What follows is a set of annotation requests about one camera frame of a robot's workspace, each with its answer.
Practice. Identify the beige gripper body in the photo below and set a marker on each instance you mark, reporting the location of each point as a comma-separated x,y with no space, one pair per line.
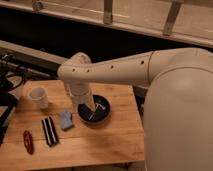
80,93

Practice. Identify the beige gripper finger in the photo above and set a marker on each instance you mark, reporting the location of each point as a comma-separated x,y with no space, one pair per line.
92,106

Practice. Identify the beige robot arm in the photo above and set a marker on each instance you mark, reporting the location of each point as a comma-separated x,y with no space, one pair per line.
178,108

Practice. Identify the white ceramic cup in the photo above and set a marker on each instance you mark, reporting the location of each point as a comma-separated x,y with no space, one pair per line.
39,97

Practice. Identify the black bowl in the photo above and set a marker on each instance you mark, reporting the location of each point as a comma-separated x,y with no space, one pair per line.
101,112

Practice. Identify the blue sponge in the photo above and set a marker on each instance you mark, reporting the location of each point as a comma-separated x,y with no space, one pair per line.
66,120

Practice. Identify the black white striped block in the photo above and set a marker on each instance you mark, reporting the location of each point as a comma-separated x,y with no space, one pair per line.
49,131

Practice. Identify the metal window rail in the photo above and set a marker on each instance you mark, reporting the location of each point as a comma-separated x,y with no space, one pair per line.
188,21

